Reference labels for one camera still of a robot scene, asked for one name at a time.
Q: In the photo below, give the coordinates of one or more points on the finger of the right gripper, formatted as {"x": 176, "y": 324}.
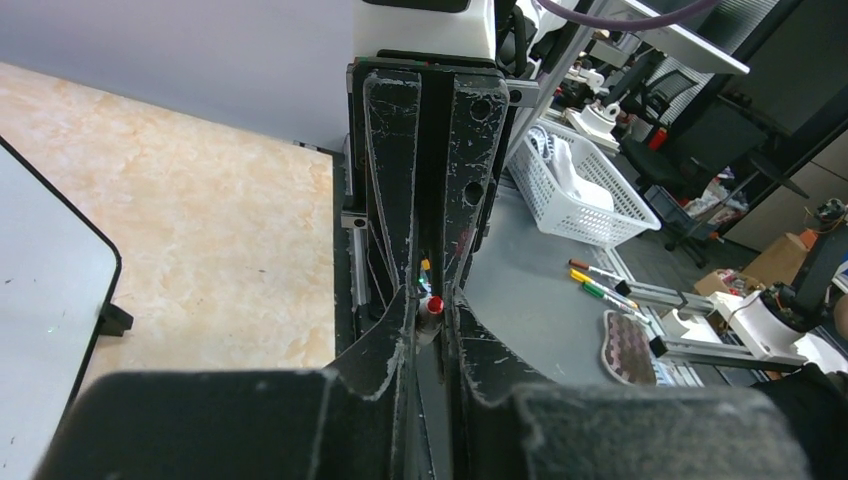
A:
{"x": 478, "y": 110}
{"x": 392, "y": 107}

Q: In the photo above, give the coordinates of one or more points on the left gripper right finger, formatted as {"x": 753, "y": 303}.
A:
{"x": 509, "y": 421}

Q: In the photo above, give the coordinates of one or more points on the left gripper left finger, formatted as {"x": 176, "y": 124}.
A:
{"x": 347, "y": 420}

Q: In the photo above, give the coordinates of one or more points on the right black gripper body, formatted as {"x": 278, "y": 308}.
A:
{"x": 437, "y": 75}

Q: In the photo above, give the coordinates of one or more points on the red capped white marker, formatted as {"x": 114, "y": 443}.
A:
{"x": 429, "y": 319}

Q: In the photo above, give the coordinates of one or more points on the black framed whiteboard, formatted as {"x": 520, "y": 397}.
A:
{"x": 58, "y": 272}

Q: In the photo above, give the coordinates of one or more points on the white robot base outside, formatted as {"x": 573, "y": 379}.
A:
{"x": 769, "y": 340}

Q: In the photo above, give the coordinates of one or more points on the white plastic basket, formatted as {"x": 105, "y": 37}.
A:
{"x": 574, "y": 191}

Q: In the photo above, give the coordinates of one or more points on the checkered oval pad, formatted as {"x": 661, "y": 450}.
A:
{"x": 625, "y": 351}

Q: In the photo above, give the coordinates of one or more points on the brown marker on desk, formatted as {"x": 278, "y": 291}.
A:
{"x": 589, "y": 268}

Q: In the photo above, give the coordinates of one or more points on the green marker on desk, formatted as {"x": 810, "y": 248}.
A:
{"x": 621, "y": 306}

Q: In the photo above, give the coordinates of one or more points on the aluminium extrusion bar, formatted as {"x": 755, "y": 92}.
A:
{"x": 662, "y": 298}

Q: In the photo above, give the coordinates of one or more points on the black office chair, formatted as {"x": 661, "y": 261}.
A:
{"x": 685, "y": 165}

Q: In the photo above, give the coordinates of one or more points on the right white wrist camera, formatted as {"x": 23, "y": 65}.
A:
{"x": 443, "y": 28}

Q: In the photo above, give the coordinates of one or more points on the right aluminium frame rail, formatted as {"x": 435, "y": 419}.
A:
{"x": 353, "y": 221}

